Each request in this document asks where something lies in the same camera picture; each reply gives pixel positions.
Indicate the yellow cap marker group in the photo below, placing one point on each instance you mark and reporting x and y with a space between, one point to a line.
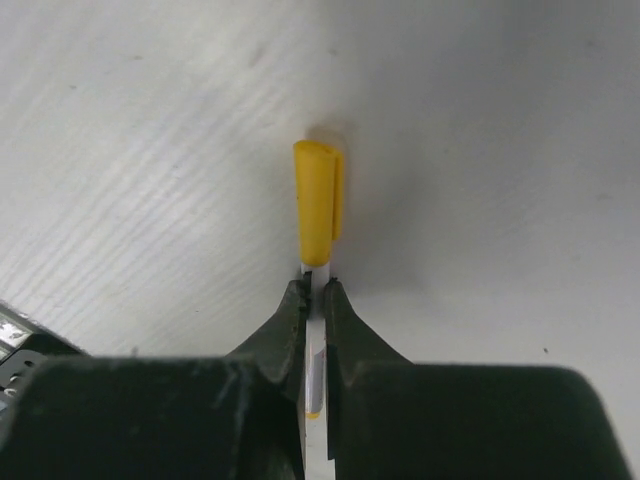
319 193

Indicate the aluminium frame rail front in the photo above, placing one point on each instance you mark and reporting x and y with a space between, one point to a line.
15 335

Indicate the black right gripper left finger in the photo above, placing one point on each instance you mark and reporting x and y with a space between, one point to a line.
68 415

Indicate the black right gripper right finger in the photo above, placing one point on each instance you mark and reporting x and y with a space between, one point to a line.
390 418

